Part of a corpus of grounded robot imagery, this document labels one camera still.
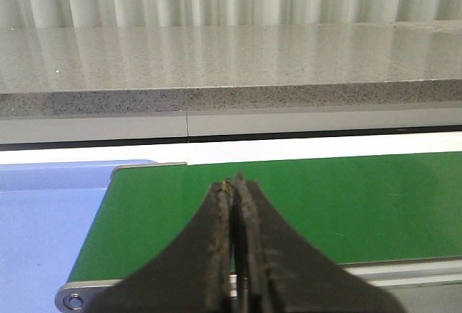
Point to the green conveyor belt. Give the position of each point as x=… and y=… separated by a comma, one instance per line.
x=354, y=209

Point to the blue conveyor end cover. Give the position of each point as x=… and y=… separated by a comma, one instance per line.
x=46, y=212

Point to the grey speckled stone counter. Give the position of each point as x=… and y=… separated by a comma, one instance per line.
x=109, y=70

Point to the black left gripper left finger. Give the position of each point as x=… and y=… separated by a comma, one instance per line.
x=191, y=274

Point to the aluminium conveyor frame rail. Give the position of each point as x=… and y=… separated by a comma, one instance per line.
x=427, y=285

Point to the white cabinet panel under counter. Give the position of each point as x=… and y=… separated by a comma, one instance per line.
x=46, y=129

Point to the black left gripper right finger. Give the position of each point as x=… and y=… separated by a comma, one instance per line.
x=278, y=271

